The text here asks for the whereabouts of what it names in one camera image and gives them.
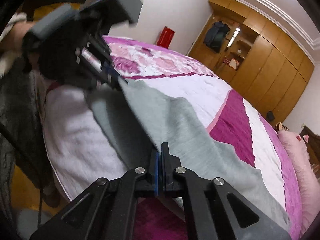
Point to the operator in yellow black clothes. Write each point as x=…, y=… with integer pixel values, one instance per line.
x=22, y=142

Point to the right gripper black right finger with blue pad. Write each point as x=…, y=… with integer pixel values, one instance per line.
x=213, y=209

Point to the dark jacket hanging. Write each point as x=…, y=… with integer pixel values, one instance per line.
x=215, y=36

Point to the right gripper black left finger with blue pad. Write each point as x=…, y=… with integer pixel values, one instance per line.
x=106, y=209

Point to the pink white patterned bedspread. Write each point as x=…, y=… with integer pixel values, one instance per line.
x=79, y=152

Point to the pink pillow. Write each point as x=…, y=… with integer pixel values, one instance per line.
x=308, y=184

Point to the wooden headboard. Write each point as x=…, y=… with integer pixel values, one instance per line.
x=312, y=142

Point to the red box by wall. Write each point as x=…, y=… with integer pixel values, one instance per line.
x=165, y=38

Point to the wooden wardrobe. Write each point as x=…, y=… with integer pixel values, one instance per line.
x=256, y=58

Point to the grey pants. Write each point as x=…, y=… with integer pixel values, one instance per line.
x=148, y=112

